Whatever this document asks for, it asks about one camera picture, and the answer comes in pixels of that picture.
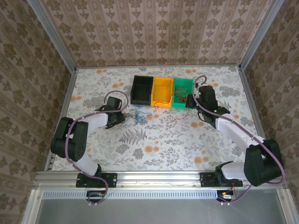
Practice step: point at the black plastic bin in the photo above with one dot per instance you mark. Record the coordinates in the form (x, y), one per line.
(142, 88)

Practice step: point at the green plastic bin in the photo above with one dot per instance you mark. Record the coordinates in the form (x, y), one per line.
(183, 82)

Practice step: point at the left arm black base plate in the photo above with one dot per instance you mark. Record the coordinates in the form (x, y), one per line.
(112, 179)

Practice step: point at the aluminium table end rail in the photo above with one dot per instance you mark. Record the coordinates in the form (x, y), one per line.
(151, 67)

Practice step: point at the aluminium table side rail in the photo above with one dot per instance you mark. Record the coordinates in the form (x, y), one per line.
(252, 105)
(67, 98)

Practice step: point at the yellow plastic bin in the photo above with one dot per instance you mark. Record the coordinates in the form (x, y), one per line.
(162, 91)

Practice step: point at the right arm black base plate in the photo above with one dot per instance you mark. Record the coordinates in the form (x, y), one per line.
(205, 179)

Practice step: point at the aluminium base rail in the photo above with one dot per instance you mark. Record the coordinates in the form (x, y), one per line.
(158, 178)

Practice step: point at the aluminium frame post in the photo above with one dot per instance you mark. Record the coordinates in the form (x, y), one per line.
(259, 35)
(54, 35)

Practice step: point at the grey metal panel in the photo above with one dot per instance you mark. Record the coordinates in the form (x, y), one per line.
(158, 212)

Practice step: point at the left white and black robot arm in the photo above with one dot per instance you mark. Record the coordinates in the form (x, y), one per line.
(70, 140)

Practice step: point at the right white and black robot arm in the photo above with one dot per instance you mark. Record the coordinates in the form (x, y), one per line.
(261, 163)

